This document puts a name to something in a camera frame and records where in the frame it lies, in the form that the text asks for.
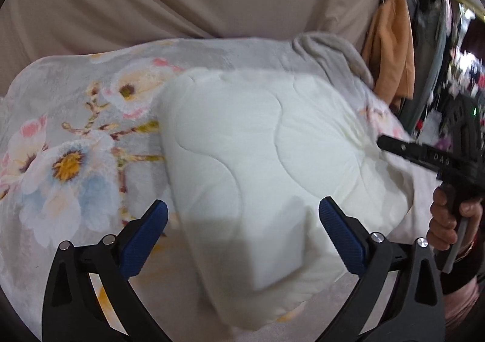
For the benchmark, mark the grey floral fleece blanket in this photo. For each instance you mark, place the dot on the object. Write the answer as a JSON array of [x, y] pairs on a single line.
[[57, 99]]

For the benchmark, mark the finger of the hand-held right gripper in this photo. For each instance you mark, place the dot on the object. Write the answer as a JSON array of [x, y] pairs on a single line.
[[398, 147]]

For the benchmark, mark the person's right hand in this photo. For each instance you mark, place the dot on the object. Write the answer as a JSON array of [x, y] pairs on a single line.
[[439, 228]]

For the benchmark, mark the orange hanging cloth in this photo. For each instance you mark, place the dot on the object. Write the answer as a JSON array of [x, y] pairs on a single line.
[[390, 46]]

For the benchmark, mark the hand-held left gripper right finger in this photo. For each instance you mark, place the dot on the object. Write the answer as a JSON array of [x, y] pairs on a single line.
[[341, 241]]

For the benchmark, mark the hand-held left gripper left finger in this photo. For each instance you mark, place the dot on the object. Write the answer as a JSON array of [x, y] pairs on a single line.
[[146, 241]]

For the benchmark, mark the white quilted pillow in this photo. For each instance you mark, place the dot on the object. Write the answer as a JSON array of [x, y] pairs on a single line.
[[246, 137]]

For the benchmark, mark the person's right forearm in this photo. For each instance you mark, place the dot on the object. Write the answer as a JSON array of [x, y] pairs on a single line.
[[460, 304]]

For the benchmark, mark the hanging dark clothes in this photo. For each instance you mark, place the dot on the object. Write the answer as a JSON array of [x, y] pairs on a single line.
[[432, 23]]

